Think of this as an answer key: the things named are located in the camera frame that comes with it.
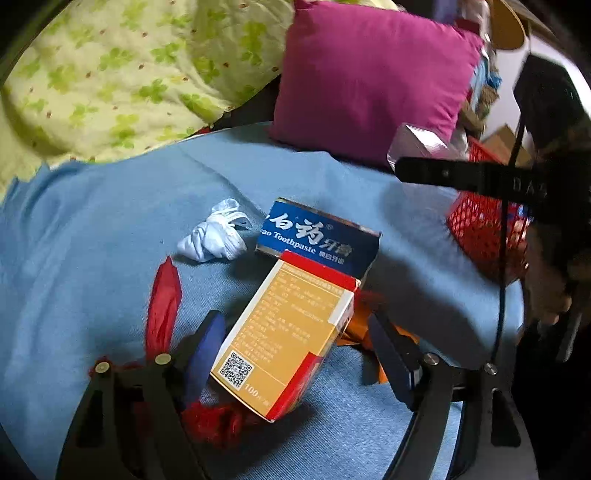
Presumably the black cable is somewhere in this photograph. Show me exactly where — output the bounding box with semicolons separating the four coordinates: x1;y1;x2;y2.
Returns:
489;115;530;375

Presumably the orange plastic wrapper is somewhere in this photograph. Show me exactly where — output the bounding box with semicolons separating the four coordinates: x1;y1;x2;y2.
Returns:
335;289;420;384

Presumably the red mesh basket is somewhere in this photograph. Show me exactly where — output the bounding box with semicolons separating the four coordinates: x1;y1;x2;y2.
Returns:
445;135;532;287

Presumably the orange medicine box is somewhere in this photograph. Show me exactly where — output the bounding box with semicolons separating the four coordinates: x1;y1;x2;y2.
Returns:
211;251;360;423

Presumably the red plastic bag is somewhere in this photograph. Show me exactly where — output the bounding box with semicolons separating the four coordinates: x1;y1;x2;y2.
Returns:
145;258;257;450

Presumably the blue blanket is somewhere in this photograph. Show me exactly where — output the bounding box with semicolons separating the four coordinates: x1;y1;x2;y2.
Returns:
1;125;499;479

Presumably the green floral quilt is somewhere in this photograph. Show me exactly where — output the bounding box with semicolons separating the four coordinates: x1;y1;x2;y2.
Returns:
1;1;294;190

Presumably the blue toothpaste box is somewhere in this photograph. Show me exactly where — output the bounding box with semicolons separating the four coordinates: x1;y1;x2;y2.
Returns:
256;197;381;282

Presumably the magenta pillow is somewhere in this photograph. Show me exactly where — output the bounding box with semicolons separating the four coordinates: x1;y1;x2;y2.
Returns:
270;1;483;166

